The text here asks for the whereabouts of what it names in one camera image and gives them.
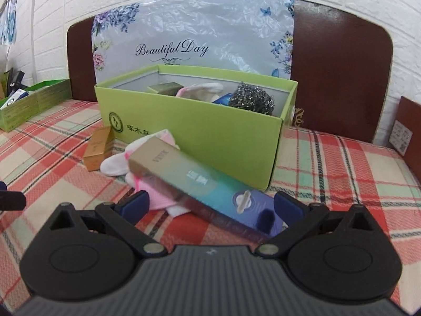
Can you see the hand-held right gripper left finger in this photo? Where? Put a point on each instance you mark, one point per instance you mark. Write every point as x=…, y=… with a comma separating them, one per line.
x=136, y=207

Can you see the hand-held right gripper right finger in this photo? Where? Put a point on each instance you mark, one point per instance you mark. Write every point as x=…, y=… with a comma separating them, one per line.
x=289, y=207

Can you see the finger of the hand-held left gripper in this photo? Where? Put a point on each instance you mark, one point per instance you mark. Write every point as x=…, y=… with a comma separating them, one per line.
x=13, y=200

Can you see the long teal gold box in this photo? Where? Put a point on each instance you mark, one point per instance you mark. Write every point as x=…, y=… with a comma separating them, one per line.
x=197, y=184

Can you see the green cardboard box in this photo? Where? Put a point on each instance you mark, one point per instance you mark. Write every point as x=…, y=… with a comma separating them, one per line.
x=204, y=138

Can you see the steel wool scrubber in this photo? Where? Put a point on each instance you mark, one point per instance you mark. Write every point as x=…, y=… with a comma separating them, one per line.
x=251, y=100

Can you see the olive gold box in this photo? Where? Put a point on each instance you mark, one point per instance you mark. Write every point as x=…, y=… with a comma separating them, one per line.
x=164, y=89

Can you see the blue mint tin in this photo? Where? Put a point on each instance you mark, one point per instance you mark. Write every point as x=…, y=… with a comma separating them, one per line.
x=225, y=99

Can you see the pink white sock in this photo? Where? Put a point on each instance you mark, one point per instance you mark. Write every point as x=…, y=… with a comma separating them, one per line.
x=158, y=197
x=204, y=90
x=115, y=164

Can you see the plaid blanket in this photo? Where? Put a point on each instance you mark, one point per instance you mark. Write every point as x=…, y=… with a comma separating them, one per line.
x=345, y=171

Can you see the small gold box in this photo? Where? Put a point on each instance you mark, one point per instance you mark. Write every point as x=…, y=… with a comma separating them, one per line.
x=97, y=151

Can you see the long green cardboard tray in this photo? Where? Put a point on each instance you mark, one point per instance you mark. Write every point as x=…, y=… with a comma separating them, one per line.
x=36, y=105

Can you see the white blue small box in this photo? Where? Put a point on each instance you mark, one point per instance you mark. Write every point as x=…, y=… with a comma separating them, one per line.
x=13, y=98

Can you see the brown cardboard box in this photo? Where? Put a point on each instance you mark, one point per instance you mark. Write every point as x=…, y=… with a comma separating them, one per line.
x=409, y=131

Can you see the brown wooden headboard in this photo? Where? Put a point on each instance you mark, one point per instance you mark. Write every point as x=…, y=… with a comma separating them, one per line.
x=342, y=72

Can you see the floral plastic bag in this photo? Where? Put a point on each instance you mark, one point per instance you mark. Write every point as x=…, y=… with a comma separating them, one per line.
x=197, y=29

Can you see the blue wall poster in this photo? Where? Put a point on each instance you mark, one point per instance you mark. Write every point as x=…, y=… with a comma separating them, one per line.
x=8, y=19

